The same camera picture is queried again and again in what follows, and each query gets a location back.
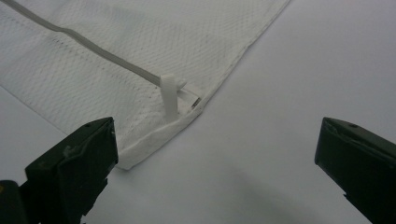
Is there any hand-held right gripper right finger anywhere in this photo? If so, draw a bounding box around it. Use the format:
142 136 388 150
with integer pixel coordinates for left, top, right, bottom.
314 117 396 224

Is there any white mesh laundry bag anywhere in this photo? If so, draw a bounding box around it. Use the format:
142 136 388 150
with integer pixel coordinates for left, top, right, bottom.
0 0 292 171

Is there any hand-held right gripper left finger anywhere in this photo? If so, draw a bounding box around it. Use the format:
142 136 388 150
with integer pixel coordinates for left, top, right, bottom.
24 117 120 224

